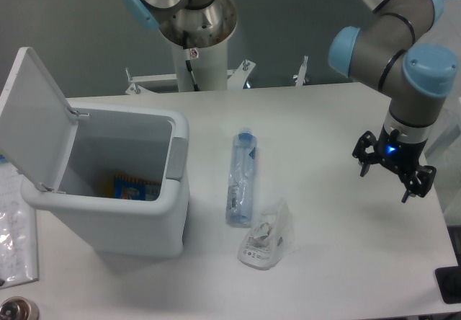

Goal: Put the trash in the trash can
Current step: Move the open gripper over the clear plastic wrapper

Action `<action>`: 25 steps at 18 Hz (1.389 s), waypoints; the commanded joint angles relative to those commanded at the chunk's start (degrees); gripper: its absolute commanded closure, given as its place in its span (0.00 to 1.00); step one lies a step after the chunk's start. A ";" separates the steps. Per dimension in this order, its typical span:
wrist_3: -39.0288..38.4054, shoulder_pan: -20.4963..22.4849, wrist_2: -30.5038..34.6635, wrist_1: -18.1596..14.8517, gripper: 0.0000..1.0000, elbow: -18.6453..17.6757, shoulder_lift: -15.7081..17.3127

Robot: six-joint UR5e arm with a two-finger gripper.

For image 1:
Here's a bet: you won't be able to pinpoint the white trash can lid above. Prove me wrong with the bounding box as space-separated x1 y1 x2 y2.
1 47 89 191

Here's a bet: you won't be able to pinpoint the clear plastic bottle blue cap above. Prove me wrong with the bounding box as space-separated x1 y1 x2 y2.
225 128 257 228

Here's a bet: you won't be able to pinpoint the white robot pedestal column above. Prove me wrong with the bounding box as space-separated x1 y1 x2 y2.
171 42 228 92

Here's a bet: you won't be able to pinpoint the white pedestal base frame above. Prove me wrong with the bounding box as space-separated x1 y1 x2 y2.
124 55 310 96

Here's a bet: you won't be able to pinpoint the black cable on pedestal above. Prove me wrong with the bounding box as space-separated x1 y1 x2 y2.
182 30 201 92

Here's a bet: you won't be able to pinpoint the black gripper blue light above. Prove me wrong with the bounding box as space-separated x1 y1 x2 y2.
352 120 437 203

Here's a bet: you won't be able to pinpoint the black device at table edge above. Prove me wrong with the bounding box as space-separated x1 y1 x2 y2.
435 266 460 304

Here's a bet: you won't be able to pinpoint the blue orange snack packet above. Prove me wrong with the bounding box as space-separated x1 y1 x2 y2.
102 174 161 201

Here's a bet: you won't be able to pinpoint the white trash can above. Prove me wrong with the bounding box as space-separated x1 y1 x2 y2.
21 102 189 259

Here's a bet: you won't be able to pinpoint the round metal knob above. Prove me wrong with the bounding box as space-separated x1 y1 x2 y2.
1 296 40 320

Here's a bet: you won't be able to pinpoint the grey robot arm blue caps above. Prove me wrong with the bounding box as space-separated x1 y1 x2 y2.
123 0 459 197

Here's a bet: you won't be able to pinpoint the clear plastic wrapper bag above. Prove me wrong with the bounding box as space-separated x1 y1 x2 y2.
237 199 297 270

